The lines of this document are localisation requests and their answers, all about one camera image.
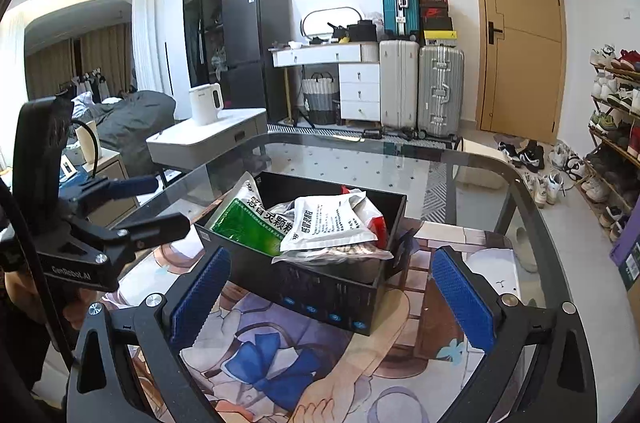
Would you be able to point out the brown labelled shoe box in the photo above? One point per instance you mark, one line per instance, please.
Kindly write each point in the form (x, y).
(433, 0)

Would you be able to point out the black cardboard box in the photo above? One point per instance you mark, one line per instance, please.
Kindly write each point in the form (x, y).
(310, 298)

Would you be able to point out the white electric kettle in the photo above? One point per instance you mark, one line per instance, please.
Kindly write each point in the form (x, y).
(204, 105)

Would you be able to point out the dark glass wardrobe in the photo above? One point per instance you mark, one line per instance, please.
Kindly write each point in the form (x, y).
(205, 3)

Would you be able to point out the oval mirror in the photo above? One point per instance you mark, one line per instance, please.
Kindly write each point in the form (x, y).
(325, 23)

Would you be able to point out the white ribbed container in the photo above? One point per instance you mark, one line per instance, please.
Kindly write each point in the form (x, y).
(370, 53)

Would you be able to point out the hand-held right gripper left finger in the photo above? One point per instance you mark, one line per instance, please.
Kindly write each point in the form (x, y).
(200, 300)

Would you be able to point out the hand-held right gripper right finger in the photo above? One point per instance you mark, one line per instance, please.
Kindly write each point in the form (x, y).
(462, 300)

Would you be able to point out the white and red packet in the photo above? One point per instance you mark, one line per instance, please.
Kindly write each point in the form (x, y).
(325, 223)

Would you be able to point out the wooden shoe rack with shoes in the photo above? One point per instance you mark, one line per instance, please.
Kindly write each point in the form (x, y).
(612, 90)

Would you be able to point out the black shoe box red logo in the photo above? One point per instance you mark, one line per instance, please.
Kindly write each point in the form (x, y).
(435, 12)

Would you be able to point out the white and grey side cabinet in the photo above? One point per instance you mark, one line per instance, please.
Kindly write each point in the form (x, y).
(210, 138)

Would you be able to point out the white suitcase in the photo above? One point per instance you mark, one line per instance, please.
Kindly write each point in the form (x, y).
(398, 85)

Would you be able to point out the wooden door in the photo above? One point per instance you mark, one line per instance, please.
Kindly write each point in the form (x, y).
(525, 68)

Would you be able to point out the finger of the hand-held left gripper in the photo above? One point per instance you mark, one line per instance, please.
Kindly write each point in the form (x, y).
(145, 232)
(132, 186)

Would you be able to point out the plain black shoe box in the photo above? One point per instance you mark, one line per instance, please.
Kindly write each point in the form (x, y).
(436, 24)

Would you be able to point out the dark grey fridge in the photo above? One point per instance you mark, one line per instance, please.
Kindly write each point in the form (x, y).
(255, 48)

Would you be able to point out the black bag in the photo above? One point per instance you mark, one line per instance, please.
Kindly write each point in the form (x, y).
(362, 33)

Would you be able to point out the woven laundry basket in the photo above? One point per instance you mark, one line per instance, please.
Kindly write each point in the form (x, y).
(319, 100)

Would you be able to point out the bed with dark duvet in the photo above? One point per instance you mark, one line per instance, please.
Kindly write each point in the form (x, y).
(135, 123)

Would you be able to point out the yellow and black shoe box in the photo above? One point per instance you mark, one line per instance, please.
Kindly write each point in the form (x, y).
(439, 38)

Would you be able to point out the gold metal shoe rack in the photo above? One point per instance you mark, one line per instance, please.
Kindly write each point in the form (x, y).
(597, 103)

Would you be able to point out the teal suitcase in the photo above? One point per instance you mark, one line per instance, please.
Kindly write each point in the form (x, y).
(400, 3)

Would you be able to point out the green and white packet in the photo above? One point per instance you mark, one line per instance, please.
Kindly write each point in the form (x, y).
(245, 223)

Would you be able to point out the white dressing table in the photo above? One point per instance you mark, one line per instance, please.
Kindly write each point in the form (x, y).
(357, 90)

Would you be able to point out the scattered pile of sneakers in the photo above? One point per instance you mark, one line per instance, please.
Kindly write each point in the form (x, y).
(545, 173)

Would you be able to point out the beige bedside cabinet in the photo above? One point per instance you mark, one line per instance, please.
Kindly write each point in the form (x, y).
(110, 168)

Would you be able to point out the beige curtains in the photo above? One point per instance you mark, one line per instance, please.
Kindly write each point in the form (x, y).
(100, 58)

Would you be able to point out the silver suitcase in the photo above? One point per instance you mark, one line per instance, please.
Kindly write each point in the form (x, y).
(440, 90)

